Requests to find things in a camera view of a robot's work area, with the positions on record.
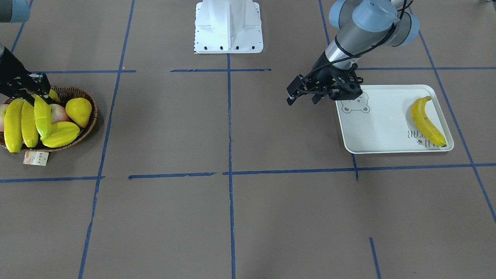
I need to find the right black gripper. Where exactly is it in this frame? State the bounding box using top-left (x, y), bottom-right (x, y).
top-left (0, 46), bottom-right (59, 106)

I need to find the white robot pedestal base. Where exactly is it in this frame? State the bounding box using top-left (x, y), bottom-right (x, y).
top-left (194, 0), bottom-right (264, 53)

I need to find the yellow pear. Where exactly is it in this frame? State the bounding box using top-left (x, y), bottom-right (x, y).
top-left (65, 98), bottom-right (92, 128)

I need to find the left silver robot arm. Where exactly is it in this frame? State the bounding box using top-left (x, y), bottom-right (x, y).
top-left (287, 0), bottom-right (420, 105)

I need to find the yellow banana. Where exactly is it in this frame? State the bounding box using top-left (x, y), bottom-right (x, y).
top-left (410, 96), bottom-right (448, 147)
top-left (21, 102), bottom-right (39, 148)
top-left (4, 99), bottom-right (24, 154)
top-left (34, 95), bottom-right (53, 138)

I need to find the paper price tag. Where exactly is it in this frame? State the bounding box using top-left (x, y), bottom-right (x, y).
top-left (22, 151), bottom-right (50, 166)

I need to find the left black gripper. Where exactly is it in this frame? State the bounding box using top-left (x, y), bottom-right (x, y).
top-left (286, 53), bottom-right (363, 106)

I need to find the brown wicker basket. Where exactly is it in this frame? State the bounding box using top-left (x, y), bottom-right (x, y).
top-left (21, 86), bottom-right (99, 152)

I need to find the yellow mango bottom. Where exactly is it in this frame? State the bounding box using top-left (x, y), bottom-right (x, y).
top-left (41, 121), bottom-right (81, 148)

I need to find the white bear tray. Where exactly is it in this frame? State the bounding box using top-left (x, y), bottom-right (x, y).
top-left (336, 84), bottom-right (454, 154)

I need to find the pink apple behind bananas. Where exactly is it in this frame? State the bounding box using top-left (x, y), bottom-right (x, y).
top-left (50, 104), bottom-right (72, 124)

